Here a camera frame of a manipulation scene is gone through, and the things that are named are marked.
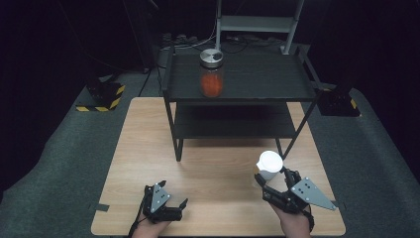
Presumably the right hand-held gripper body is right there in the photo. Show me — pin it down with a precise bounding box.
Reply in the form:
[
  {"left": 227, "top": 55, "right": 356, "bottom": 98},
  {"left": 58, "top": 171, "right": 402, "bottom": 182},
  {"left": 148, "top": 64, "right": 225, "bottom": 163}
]
[{"left": 262, "top": 177, "right": 338, "bottom": 215}]

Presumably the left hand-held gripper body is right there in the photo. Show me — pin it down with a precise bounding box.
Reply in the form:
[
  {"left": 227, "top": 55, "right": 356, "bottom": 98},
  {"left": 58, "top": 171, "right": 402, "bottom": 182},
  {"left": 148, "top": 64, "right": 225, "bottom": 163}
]
[{"left": 141, "top": 183, "right": 184, "bottom": 225}]

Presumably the white plastic cup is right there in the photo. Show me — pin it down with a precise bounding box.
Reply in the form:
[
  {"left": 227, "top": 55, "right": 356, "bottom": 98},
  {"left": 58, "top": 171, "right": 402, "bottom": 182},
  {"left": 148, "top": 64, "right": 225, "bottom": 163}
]
[{"left": 253, "top": 150, "right": 284, "bottom": 190}]

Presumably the black two-tier shelf rack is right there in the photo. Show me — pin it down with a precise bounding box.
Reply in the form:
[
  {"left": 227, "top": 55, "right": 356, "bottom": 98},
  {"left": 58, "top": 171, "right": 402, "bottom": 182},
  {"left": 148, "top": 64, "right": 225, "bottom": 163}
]
[{"left": 161, "top": 44, "right": 326, "bottom": 163}]

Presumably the glass jar with silver lid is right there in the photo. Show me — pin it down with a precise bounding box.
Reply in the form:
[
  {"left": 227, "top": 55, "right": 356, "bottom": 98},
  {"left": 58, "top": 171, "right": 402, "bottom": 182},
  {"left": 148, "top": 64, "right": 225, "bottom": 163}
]
[{"left": 198, "top": 48, "right": 225, "bottom": 99}]

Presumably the person's left hand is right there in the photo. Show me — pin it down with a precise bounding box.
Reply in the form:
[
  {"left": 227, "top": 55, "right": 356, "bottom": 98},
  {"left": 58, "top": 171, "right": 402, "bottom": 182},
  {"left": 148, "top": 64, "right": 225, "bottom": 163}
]
[{"left": 131, "top": 213, "right": 172, "bottom": 238}]

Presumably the person's right hand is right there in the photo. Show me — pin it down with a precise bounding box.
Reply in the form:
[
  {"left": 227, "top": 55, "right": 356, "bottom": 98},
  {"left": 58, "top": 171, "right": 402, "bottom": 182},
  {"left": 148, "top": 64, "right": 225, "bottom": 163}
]
[{"left": 270, "top": 202, "right": 313, "bottom": 238}]

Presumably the yellow-black striped stand base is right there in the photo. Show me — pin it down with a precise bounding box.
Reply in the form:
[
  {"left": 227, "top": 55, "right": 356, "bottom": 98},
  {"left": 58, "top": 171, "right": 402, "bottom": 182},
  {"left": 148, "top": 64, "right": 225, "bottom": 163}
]
[
  {"left": 75, "top": 81, "right": 127, "bottom": 113},
  {"left": 317, "top": 86, "right": 362, "bottom": 118}
]

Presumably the black power strip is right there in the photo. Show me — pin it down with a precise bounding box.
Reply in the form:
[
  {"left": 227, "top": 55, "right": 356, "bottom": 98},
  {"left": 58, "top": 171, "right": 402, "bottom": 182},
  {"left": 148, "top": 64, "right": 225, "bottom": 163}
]
[{"left": 160, "top": 32, "right": 200, "bottom": 48}]

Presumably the grey metal stand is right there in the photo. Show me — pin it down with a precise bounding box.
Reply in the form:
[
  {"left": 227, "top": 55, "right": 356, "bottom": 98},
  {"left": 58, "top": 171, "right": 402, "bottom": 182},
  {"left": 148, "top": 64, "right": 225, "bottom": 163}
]
[{"left": 213, "top": 0, "right": 305, "bottom": 56}]

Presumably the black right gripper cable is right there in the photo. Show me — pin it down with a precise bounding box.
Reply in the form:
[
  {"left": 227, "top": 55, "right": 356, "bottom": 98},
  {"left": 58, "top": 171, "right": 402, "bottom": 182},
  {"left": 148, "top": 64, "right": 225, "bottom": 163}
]
[{"left": 304, "top": 209, "right": 316, "bottom": 233}]

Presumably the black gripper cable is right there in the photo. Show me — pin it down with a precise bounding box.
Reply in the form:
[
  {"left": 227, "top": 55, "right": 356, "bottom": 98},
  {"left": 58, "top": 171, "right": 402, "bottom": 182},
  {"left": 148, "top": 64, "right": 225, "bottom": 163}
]
[
  {"left": 304, "top": 209, "right": 316, "bottom": 233},
  {"left": 128, "top": 189, "right": 150, "bottom": 238}
]

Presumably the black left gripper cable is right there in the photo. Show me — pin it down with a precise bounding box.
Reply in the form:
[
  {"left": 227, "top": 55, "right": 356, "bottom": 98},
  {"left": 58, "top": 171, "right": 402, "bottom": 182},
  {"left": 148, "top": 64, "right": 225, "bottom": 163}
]
[{"left": 128, "top": 189, "right": 150, "bottom": 238}]

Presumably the black cable bundle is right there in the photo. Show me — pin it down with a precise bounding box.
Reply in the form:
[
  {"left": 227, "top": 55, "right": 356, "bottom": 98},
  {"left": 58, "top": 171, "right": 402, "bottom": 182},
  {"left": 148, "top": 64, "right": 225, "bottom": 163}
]
[{"left": 220, "top": 34, "right": 286, "bottom": 55}]

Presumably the white cable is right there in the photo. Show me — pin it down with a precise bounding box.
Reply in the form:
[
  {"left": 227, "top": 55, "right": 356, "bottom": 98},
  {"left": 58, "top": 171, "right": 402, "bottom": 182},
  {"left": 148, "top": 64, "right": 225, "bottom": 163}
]
[{"left": 160, "top": 18, "right": 220, "bottom": 52}]

